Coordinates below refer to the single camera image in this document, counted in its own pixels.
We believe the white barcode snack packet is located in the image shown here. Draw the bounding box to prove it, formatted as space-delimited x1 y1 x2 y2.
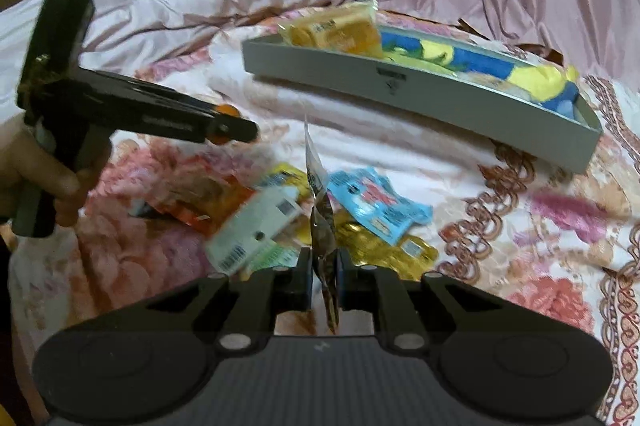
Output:
204 186 302 276

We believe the light blue snack packet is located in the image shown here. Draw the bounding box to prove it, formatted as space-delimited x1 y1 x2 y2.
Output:
328 167 433 246

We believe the dark thin snack sachet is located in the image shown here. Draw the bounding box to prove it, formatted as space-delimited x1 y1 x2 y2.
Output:
304 120 340 334

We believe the orange yellow snack packet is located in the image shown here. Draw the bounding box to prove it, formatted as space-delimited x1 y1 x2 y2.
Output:
279 0 383 58

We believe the person's left hand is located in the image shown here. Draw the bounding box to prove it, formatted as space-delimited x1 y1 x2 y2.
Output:
1 115 112 228

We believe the floral quilt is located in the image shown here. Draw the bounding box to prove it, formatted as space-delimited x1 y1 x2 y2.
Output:
9 19 639 425

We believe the grey cardboard box tray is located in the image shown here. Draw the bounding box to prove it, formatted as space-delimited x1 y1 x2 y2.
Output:
242 26 603 174

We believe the blue yellow cartoon bag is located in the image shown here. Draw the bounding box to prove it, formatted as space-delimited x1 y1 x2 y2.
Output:
381 30 579 120

